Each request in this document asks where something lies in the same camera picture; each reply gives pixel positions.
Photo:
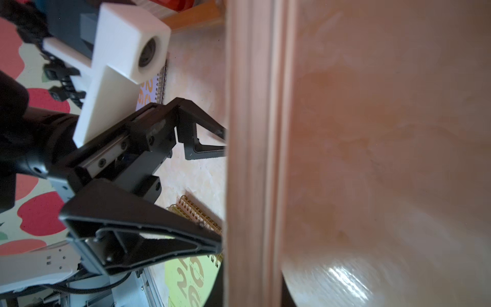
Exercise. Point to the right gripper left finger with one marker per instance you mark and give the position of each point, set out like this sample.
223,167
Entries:
216,296

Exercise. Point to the purple calendar near shelf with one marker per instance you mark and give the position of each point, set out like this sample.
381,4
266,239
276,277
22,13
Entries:
153,90

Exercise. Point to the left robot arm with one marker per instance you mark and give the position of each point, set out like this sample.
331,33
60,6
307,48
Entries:
49,266

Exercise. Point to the pink calendar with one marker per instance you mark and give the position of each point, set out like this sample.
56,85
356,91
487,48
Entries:
260,41

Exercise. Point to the green calendar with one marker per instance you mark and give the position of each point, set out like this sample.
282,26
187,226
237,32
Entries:
190,280

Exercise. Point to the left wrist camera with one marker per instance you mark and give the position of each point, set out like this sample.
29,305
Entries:
130,48

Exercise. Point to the wooden tiered shelf rack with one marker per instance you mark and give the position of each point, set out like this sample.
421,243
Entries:
201,15

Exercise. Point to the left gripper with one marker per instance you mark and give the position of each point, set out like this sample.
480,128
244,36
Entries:
96,149

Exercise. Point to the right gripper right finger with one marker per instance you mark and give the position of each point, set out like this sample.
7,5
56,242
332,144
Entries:
286,297

